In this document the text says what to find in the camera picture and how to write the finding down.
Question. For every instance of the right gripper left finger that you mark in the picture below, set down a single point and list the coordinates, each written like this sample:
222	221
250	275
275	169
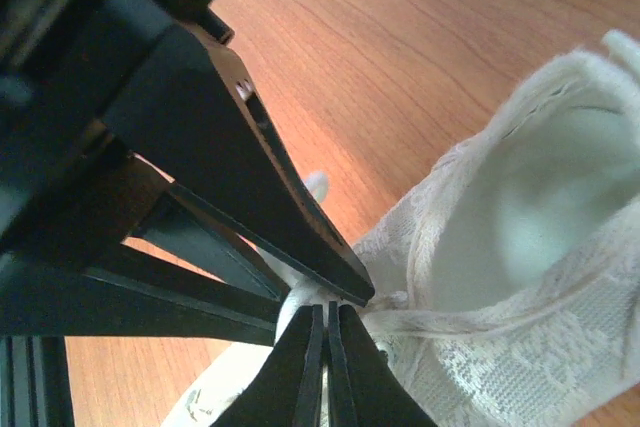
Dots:
288	388

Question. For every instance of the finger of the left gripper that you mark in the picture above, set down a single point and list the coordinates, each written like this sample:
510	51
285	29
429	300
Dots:
182	111
125	260

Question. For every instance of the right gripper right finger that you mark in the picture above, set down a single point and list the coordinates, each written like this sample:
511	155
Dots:
362	390

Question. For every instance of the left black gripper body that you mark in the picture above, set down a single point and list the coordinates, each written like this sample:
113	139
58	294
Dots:
61	63

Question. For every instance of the cream lace sneaker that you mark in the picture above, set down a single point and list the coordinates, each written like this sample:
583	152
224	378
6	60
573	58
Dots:
507	281

